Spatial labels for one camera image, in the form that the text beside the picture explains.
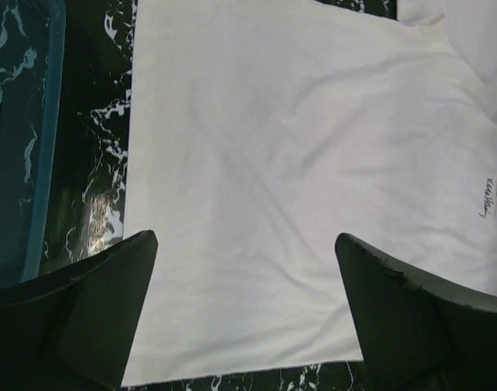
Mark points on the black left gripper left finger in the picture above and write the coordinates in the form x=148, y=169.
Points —
x=73, y=328

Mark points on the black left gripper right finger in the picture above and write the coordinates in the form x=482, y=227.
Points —
x=417, y=331

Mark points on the white t-shirt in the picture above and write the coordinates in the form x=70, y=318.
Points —
x=261, y=130

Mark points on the teal plastic bin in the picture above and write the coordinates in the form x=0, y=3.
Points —
x=31, y=65

